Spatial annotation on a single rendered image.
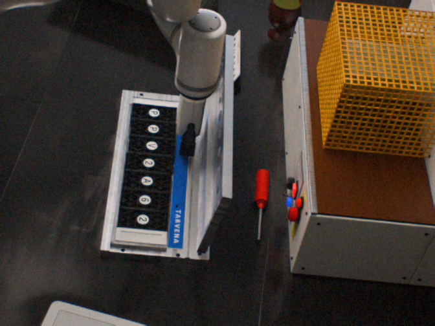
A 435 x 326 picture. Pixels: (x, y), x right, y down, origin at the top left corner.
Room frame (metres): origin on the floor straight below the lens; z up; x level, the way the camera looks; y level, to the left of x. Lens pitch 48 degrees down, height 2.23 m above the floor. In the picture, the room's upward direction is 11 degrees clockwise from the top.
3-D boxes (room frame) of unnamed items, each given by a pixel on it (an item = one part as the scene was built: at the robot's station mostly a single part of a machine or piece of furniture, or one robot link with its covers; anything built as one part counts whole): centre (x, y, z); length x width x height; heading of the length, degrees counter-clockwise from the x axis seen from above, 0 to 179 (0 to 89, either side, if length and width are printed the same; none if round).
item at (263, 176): (1.11, -0.10, 0.91); 0.18 x 0.03 x 0.03; 3
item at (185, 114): (1.23, 0.07, 1.05); 0.10 x 0.07 x 0.11; 7
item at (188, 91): (1.23, 0.07, 1.11); 0.09 x 0.08 x 0.03; 7
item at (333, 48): (1.23, -0.28, 1.19); 0.23 x 0.20 x 0.17; 7
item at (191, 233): (1.15, 0.11, 0.92); 0.44 x 0.21 x 0.04; 7
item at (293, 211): (1.02, -0.16, 1.01); 0.03 x 0.02 x 0.03; 7
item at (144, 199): (1.05, 0.13, 0.93); 0.10 x 0.05 x 0.01; 97
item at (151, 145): (1.20, 0.14, 0.93); 0.10 x 0.05 x 0.01; 96
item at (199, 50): (1.23, 0.07, 1.19); 0.09 x 0.08 x 0.13; 38
